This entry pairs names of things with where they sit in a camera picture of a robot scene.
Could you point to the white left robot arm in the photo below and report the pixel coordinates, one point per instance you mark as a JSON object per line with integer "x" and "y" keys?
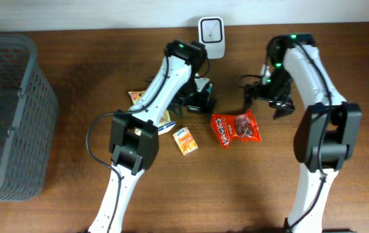
{"x": 134, "y": 136}

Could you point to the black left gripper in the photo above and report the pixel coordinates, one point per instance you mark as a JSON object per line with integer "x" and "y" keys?
{"x": 196, "y": 105}

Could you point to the red candy bag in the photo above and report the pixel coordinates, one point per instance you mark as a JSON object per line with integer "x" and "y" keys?
{"x": 241, "y": 127}

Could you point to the white barcode scanner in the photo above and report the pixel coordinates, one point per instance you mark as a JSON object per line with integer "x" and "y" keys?
{"x": 212, "y": 34}

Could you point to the orange tissue pack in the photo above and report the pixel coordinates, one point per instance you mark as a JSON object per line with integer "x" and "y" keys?
{"x": 185, "y": 141}

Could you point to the blue white packet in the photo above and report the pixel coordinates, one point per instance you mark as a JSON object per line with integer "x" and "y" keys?
{"x": 166, "y": 127}

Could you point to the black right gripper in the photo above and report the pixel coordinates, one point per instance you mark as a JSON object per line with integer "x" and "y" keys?
{"x": 278, "y": 101}

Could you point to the green tissue pack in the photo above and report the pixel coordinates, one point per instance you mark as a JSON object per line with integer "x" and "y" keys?
{"x": 208, "y": 90}

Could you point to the yellow snack bag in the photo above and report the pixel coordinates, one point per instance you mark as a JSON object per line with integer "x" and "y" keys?
{"x": 137, "y": 95}

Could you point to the grey plastic basket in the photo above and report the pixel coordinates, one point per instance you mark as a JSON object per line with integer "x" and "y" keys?
{"x": 29, "y": 112}

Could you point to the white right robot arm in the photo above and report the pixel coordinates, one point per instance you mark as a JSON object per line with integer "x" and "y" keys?
{"x": 327, "y": 133}

